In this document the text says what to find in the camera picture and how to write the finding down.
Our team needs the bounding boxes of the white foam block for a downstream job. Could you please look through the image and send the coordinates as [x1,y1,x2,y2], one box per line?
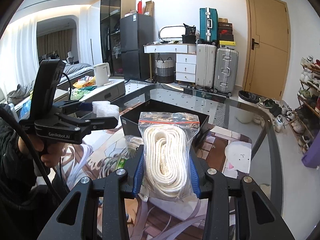
[92,101,119,120]

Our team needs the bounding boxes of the white rope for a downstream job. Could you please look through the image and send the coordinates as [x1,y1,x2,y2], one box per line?
[138,112,201,202]

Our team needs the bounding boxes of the adidas socks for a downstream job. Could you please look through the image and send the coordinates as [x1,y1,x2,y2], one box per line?
[125,135,144,159]

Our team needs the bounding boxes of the green medicine pouch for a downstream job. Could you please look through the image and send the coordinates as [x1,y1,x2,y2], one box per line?
[116,158,127,169]

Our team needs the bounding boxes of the person's left hand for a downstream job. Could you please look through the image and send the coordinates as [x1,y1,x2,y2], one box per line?
[29,135,65,168]

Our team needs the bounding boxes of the anime printed desk mat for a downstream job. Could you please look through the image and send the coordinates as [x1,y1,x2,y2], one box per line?
[60,122,253,240]

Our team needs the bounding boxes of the black storage box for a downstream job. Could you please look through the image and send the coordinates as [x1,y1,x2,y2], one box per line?
[120,99,213,150]

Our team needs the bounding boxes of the grey side cabinet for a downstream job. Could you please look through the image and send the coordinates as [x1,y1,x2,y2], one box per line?
[15,78,126,113]

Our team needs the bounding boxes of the white electric kettle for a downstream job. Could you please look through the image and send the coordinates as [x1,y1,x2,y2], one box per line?
[93,62,111,86]

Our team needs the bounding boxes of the purple bag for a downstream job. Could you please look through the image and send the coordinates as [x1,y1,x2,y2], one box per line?
[302,133,320,168]

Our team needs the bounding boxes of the woven laundry basket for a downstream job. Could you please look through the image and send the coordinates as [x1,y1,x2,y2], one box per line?
[156,56,175,83]

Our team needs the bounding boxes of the white trash bin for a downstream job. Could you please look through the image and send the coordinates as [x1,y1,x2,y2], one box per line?
[235,90,261,124]

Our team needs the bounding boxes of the black refrigerator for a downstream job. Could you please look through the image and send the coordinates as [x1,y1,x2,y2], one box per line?
[120,13,154,80]

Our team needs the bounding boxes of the wooden shoe rack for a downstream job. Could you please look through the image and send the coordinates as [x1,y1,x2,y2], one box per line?
[287,56,319,154]

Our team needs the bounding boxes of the black glass wardrobe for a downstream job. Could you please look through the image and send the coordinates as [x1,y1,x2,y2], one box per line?
[100,0,136,76]

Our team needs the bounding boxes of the white dresser with drawers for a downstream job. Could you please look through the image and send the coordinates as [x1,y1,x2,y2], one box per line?
[144,43,196,83]

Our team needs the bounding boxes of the oval vanity mirror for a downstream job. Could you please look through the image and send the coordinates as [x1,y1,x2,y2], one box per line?
[158,25,185,42]

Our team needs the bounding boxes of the black tote bag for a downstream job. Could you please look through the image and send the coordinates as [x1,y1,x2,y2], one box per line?
[182,24,196,44]

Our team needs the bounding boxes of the white suitcase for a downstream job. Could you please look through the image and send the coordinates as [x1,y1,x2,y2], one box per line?
[195,44,217,88]

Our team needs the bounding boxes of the silver suitcase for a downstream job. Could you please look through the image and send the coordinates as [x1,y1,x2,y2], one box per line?
[213,48,239,96]

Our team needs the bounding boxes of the wooden door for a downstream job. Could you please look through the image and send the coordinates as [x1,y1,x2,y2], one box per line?
[242,0,291,100]

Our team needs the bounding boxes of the teal suitcase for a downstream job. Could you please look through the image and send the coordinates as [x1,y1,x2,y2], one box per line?
[200,8,219,45]

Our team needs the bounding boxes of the stack of shoe boxes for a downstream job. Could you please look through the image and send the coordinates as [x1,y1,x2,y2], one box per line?
[218,18,236,49]

